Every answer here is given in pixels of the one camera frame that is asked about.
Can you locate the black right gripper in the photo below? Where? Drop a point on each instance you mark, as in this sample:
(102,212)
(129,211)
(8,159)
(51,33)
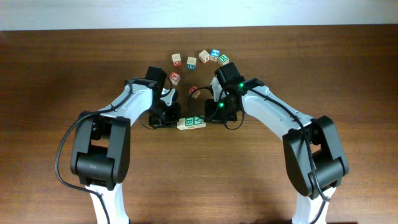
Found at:
(213,115)

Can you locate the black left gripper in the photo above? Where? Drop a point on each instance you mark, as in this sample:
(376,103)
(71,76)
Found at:
(172,119)

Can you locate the plain face number block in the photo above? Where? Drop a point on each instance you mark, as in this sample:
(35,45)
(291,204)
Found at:
(181,124)

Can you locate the green letter B block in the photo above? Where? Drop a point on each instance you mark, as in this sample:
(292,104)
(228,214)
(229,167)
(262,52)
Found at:
(190,122)

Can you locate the green letter V block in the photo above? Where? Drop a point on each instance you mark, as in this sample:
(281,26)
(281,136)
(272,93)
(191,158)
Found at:
(199,122)

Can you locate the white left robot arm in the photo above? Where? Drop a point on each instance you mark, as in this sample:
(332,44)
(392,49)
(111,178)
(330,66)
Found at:
(102,143)

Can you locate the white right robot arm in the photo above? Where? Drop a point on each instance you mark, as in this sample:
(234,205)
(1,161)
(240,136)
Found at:
(314,156)

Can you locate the red letter E block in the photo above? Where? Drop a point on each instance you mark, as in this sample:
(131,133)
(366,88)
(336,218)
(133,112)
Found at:
(194,92)

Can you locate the red letter A block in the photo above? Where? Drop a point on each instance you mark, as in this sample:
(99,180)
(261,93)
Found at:
(175,78)

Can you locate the green letter R block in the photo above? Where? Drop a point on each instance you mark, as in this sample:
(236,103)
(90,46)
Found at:
(223,60)

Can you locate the blue number five block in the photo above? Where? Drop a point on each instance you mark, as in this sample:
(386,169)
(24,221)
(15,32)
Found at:
(214,55)

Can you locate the plain top wooden block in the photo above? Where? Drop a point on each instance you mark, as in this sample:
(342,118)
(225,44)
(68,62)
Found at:
(204,56)

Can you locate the blue letter wooden block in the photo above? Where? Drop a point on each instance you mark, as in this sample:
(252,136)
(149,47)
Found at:
(191,63)

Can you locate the red letter C block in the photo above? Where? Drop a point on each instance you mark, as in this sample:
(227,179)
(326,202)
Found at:
(176,60)

